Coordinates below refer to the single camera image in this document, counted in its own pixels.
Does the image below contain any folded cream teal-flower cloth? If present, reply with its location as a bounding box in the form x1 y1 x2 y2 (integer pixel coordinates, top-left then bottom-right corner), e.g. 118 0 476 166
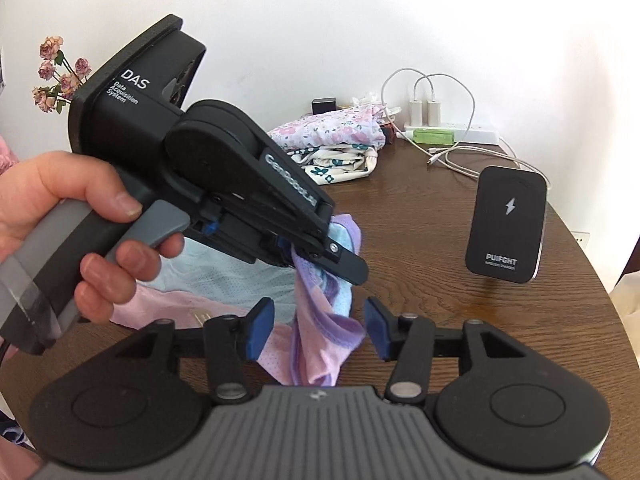
288 143 378 185

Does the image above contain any white usb charger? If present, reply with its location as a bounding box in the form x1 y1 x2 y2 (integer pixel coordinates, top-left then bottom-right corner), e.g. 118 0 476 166
425 101 440 127
409 100 424 128

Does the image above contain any small black box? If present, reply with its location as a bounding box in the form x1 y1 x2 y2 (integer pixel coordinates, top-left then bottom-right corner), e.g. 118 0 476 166
311 98 337 115

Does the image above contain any green sponge pack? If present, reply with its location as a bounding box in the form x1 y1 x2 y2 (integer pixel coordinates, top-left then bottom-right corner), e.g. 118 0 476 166
412 129 454 146

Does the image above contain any black wireless charger stand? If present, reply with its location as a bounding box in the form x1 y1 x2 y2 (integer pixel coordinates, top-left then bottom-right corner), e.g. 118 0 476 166
465 166 548 284

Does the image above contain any folded pink floral cloth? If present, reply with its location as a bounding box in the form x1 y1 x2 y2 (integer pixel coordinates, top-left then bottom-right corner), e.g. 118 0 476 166
268 104 386 151

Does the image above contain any white power strip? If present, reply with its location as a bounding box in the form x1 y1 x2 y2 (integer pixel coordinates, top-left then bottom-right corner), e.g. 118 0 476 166
404 126 499 145

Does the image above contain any white usb charger right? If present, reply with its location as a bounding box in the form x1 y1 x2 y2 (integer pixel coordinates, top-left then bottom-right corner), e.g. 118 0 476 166
425 101 440 127

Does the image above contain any pink rose bouquet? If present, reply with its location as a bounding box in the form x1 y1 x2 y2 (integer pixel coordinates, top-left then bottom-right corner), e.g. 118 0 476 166
32 36 92 114

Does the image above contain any pink blue mesh garment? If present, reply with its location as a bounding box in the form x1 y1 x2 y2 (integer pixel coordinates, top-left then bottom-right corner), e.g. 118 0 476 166
111 240 364 387

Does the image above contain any person's left hand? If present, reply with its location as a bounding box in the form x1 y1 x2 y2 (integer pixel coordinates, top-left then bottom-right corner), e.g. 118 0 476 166
1 152 184 323

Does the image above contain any white usb charger left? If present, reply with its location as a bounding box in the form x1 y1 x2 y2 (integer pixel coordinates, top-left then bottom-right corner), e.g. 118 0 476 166
409 100 424 128

